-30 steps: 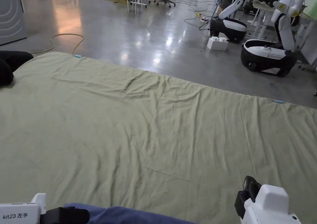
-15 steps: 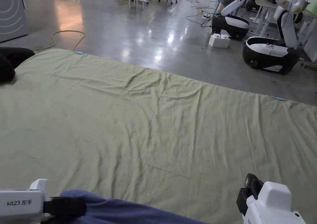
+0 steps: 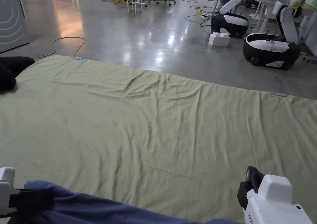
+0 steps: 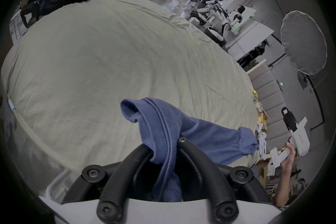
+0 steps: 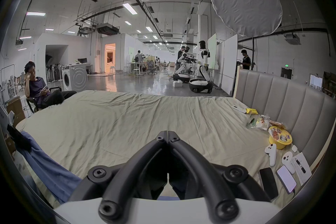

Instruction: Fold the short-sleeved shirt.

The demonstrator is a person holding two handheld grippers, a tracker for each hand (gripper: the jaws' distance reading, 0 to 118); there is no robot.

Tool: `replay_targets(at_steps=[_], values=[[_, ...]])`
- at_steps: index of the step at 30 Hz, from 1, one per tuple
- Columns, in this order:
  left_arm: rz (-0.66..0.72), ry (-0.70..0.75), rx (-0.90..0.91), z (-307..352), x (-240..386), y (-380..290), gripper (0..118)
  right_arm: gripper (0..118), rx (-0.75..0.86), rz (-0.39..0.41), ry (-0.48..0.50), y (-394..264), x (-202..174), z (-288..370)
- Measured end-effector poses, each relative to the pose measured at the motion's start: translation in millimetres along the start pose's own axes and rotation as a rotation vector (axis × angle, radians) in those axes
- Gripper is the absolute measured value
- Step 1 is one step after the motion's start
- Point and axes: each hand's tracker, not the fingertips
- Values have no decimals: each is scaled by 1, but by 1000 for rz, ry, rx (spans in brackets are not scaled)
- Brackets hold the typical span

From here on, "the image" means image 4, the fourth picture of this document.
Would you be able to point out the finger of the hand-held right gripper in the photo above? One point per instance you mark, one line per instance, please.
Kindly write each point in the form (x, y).
(262, 144)

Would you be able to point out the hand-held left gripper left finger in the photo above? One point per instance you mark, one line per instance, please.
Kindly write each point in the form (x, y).
(115, 191)

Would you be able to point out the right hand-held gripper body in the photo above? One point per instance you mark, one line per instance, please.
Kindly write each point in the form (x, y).
(301, 139)

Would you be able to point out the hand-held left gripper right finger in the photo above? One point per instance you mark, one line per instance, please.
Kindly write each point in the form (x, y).
(210, 186)

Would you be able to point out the blue garment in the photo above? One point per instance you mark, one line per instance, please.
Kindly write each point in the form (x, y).
(162, 123)

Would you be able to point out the person's right forearm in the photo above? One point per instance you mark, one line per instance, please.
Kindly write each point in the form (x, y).
(283, 186)

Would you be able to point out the person's right hand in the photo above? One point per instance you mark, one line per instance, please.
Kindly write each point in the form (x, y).
(290, 155)

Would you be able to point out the grey padded headboard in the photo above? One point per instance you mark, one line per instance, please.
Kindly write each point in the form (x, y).
(270, 97)

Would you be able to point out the grey photo umbrella on stand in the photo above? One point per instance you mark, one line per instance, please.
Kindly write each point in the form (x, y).
(303, 41)

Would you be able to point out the white table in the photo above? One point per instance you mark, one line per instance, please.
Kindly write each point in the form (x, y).
(249, 34)

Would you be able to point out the white robot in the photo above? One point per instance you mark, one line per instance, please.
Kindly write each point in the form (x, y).
(237, 17)
(203, 10)
(216, 34)

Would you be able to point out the bed with pale green sheet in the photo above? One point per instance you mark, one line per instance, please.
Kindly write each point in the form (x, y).
(105, 60)

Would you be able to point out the black chair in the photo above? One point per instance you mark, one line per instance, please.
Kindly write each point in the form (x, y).
(30, 14)

